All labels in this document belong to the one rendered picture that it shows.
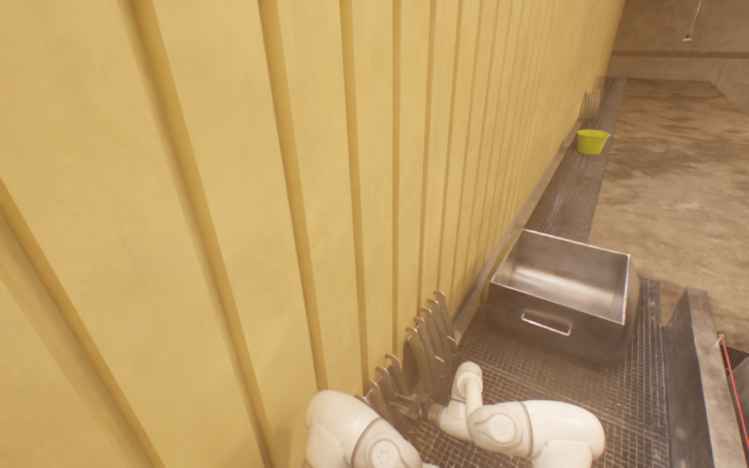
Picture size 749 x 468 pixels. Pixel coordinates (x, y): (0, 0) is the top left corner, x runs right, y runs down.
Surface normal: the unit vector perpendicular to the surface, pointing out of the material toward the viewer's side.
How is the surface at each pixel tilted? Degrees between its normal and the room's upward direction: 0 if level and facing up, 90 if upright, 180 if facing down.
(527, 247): 90
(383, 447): 31
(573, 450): 44
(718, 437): 3
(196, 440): 90
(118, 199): 90
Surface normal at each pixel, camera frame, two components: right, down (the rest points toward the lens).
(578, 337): -0.58, 0.40
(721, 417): -0.03, -0.87
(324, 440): -0.44, -0.30
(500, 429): -0.21, -0.44
